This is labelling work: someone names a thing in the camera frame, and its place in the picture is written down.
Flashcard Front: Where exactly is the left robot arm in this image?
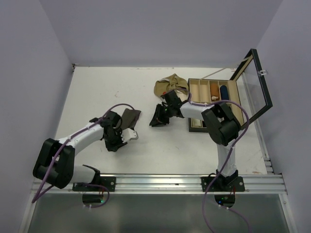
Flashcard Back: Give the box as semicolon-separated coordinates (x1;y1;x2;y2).
33;111;127;191

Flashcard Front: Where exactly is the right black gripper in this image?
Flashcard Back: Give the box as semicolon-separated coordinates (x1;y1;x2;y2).
149;103;173;126

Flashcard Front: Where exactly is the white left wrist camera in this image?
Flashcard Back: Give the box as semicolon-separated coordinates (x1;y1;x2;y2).
121;128;138;143

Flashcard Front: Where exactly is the aluminium mounting rail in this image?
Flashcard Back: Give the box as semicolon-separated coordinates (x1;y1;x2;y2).
30;172;287;195

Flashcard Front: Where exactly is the khaki crumpled underwear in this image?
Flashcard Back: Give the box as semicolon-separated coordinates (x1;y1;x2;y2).
154;74;189;97

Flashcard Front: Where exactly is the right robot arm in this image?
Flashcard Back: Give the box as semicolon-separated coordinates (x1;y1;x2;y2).
149;90;241;192

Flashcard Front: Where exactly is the rolled navy underwear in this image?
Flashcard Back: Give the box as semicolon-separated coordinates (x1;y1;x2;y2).
220;85;230;100

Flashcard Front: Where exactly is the rolled cream underwear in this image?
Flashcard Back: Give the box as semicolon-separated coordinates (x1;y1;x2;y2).
191;119;202;128

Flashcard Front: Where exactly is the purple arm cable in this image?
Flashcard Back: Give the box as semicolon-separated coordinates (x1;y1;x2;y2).
31;103;137;209
174;87;250;233

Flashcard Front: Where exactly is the rolled orange underwear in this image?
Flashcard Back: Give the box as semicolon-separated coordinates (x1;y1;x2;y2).
210;83;220;101

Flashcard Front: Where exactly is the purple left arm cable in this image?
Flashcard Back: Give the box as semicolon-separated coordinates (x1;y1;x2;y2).
31;103;137;209

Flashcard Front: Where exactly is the brown underwear beige waistband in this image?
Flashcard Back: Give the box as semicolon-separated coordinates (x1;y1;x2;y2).
121;108;141;130

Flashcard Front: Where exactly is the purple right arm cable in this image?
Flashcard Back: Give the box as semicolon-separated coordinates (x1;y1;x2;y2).
174;87;250;233

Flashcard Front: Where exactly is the black compartment storage box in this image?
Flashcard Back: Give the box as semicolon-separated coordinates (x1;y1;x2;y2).
188;49;273;123

